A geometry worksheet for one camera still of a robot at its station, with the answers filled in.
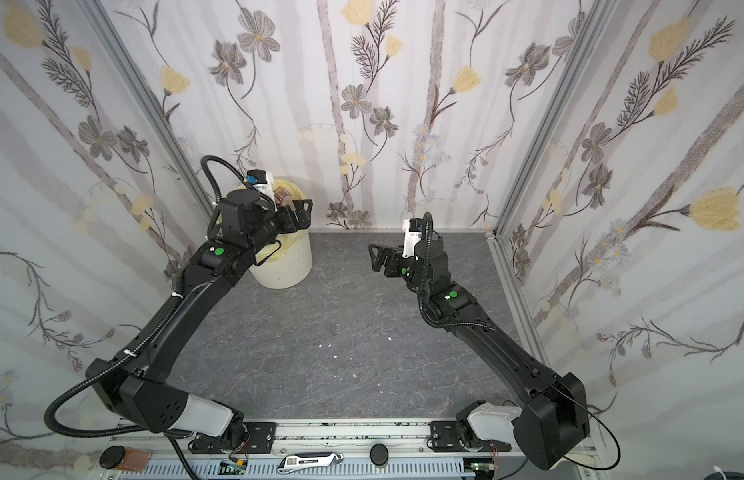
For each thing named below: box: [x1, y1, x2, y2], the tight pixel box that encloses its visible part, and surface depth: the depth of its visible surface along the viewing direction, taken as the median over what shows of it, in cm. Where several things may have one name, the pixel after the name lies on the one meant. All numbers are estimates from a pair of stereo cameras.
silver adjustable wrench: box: [276, 452, 344, 475], surface depth 72 cm
